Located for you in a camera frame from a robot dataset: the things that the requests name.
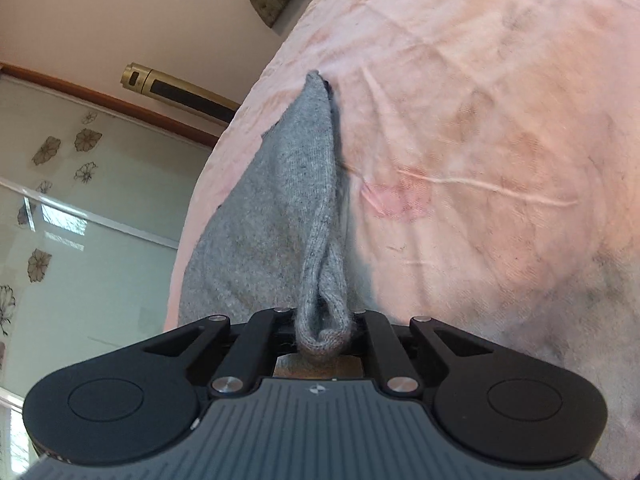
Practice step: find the gold tower air conditioner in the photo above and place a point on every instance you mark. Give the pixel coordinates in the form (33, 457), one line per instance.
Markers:
(180, 93)

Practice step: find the grey sweater with navy sleeves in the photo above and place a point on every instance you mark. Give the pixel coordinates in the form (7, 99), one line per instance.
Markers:
(295, 220)

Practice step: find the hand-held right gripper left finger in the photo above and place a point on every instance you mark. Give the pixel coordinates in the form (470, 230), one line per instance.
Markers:
(235, 355)

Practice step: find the brown wooden door frame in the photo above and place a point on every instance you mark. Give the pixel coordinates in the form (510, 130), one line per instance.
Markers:
(110, 105)

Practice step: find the sliding glass door with flowers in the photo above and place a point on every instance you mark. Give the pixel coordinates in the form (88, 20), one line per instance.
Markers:
(85, 240)

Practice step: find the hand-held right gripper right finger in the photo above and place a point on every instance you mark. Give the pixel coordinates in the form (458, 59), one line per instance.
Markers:
(385, 355)

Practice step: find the pink bed sheet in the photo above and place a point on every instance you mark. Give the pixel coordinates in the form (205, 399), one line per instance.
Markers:
(475, 160)

